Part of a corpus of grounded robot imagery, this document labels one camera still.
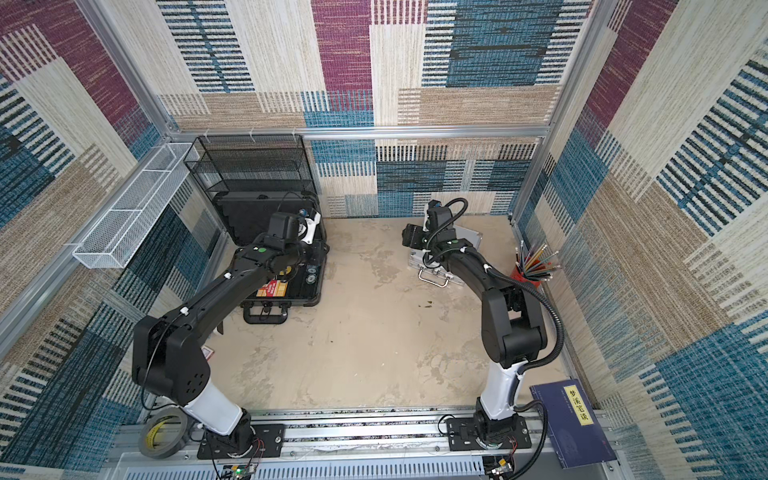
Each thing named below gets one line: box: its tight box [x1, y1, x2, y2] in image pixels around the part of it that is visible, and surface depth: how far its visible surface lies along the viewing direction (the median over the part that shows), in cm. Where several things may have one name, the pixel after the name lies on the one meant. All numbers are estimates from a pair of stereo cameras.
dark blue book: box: [529, 378, 617, 469], surface depth 75 cm
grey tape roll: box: [138, 405, 189, 459], surface depth 76 cm
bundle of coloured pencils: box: [515, 240, 561, 281], surface depth 96 cm
